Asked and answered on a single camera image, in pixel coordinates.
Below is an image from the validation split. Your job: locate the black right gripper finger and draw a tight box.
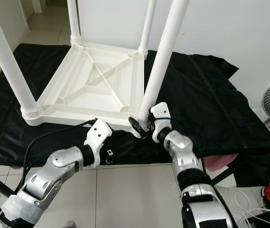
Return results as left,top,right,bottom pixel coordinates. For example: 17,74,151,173
128,116,147,139

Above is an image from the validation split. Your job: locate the white plastic children table top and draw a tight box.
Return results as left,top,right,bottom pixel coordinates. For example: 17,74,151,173
22,42,154,138

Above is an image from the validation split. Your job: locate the black table cloth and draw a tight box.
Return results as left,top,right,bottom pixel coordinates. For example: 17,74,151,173
0,44,270,187

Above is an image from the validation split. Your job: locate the pink cloth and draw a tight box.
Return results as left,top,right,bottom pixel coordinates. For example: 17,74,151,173
204,153,239,171

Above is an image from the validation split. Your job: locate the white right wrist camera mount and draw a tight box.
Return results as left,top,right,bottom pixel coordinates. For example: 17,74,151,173
149,102,172,142

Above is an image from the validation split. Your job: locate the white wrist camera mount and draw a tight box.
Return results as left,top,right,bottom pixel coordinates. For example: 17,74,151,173
85,119,113,168
149,102,172,142

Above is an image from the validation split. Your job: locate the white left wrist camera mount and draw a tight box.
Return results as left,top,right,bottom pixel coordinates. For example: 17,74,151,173
85,119,113,168

